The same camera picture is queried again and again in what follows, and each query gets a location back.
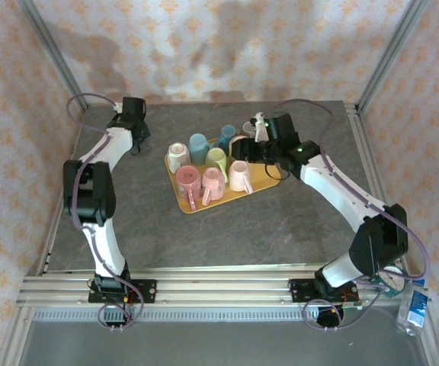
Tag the blue mug with red print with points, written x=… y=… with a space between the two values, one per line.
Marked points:
x=224 y=138

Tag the light pink cream mug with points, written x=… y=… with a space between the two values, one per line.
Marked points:
x=238 y=175

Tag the yellow-green mug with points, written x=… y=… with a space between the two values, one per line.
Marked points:
x=215 y=158

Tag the yellow plastic tray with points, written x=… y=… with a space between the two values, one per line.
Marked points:
x=260 y=177

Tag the white mug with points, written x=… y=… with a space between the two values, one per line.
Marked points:
x=177 y=156

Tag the light blue mug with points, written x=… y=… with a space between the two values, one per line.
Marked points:
x=199 y=150

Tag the red-pink floral mug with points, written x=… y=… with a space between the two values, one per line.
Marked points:
x=187 y=179

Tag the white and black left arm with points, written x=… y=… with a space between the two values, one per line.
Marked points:
x=107 y=244

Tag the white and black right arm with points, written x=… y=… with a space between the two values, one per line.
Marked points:
x=341 y=194

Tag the small green circuit board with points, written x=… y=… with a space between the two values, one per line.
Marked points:
x=353 y=305

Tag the green round dial clock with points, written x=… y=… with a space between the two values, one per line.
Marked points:
x=395 y=280

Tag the clear plastic water bottle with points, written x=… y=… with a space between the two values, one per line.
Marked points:
x=414 y=309

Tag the aluminium side rail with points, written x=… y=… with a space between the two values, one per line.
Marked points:
x=372 y=171
x=55 y=219

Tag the aluminium upright frame post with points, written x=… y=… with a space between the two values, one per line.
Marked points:
x=50 y=45
x=391 y=53

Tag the aluminium mounting rail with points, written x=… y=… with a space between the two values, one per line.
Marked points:
x=219 y=286

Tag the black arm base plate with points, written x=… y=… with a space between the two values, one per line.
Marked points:
x=299 y=289
x=147 y=287

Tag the aluminium lower frame bar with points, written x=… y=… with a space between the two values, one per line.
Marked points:
x=436 y=348
x=7 y=358

